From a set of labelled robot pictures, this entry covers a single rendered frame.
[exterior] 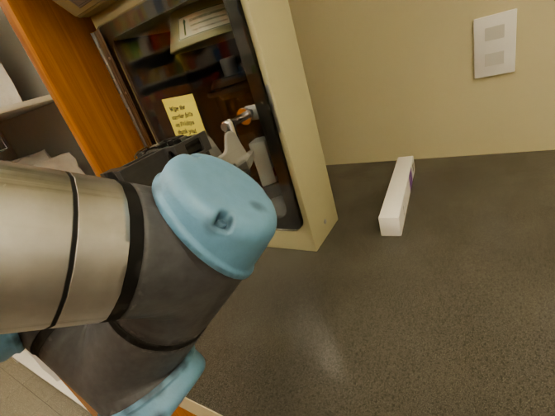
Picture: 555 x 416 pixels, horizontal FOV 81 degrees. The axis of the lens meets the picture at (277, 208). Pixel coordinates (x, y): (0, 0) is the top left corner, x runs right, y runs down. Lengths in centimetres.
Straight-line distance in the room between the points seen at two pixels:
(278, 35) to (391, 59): 40
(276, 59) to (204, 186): 37
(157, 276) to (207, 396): 30
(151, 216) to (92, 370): 14
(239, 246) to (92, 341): 13
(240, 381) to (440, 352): 23
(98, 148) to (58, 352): 49
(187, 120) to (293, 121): 19
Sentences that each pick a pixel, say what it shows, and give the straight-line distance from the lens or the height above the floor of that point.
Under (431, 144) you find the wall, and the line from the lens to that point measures 91.
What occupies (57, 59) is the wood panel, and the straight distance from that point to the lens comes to 73.
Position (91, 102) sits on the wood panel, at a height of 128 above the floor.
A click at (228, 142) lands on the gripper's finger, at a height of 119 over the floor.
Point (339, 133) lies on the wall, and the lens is 95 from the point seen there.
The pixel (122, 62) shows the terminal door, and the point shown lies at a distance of 67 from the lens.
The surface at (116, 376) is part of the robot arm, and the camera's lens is 26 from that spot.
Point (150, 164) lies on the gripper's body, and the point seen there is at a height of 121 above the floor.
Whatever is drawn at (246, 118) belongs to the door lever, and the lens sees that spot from 51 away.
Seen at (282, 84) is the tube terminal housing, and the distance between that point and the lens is 52.
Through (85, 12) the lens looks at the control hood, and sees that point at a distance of 69.
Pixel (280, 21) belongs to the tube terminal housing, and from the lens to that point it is 55.
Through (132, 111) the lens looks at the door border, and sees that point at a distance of 70.
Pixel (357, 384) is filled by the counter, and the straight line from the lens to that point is 41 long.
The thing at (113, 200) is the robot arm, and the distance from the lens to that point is 17.
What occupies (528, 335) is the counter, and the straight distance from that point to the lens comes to 46.
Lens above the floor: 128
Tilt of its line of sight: 25 degrees down
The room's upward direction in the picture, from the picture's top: 18 degrees counter-clockwise
